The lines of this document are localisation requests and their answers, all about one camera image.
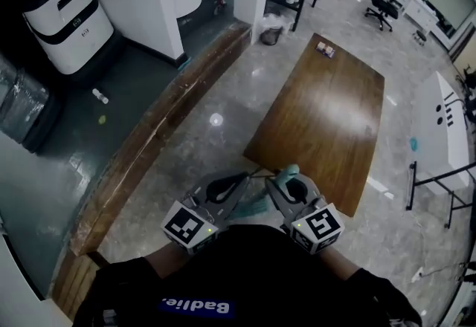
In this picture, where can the black round stool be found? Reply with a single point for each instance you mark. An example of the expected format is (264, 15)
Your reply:
(420, 36)

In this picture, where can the red fire extinguisher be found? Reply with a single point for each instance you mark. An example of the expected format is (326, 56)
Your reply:
(220, 2)

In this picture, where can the person's black shirt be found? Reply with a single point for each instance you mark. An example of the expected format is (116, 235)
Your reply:
(253, 277)

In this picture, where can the small white bottle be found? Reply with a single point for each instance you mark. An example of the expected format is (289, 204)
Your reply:
(100, 96)

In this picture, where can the white plastic bag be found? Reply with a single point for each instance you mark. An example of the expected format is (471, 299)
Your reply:
(277, 21)

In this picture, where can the whiteboard on black stand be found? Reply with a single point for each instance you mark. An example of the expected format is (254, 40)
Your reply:
(435, 184)

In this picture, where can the teal tape strip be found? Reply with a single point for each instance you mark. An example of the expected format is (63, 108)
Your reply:
(184, 63)

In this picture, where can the small flat box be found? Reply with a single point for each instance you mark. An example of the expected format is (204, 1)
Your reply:
(325, 50)

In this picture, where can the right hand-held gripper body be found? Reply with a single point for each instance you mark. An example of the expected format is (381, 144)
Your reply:
(320, 227)

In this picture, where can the white and black robot machine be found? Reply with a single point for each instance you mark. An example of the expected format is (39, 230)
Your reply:
(67, 24)

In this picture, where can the worn wooden floor ledge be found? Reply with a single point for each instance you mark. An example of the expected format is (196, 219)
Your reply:
(148, 147)

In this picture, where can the person's left forearm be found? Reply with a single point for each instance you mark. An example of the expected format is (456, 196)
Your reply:
(167, 262)

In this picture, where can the white power strip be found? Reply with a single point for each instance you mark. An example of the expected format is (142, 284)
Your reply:
(420, 275)

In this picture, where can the teal mop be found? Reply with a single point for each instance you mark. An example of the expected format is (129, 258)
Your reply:
(288, 174)

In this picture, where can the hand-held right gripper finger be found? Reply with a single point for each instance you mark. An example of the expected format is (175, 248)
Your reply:
(279, 195)
(312, 191)

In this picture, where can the black office chair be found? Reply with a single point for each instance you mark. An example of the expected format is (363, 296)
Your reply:
(383, 7)

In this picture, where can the teal cloth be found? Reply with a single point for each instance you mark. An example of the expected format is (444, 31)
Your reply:
(413, 143)

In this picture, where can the white counter with black faucet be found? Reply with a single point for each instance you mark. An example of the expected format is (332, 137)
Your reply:
(451, 132)

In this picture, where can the person's right forearm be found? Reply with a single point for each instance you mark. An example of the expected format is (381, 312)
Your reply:
(338, 262)

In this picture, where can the yellow scrap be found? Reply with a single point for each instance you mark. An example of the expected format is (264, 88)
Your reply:
(102, 119)

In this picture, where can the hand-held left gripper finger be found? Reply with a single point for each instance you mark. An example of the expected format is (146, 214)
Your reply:
(234, 201)
(217, 190)

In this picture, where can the brown wooden table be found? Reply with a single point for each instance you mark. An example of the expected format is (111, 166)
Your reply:
(327, 121)

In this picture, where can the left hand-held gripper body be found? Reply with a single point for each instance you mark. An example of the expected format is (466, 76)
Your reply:
(184, 225)

